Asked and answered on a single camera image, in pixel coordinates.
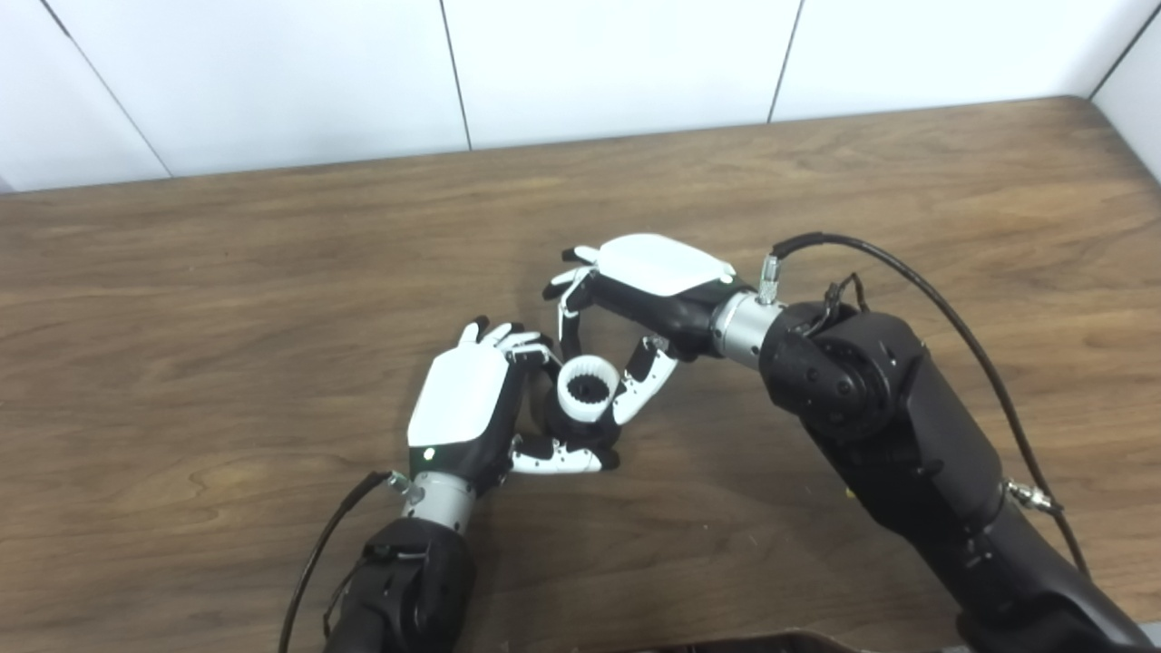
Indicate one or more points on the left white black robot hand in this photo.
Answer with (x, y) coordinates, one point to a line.
(458, 399)

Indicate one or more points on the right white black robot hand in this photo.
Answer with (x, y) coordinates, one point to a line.
(662, 263)

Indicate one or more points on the round black plastic part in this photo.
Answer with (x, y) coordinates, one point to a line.
(590, 433)

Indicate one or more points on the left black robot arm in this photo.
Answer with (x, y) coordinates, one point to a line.
(408, 580)

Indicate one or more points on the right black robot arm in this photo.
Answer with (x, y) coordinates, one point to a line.
(889, 426)

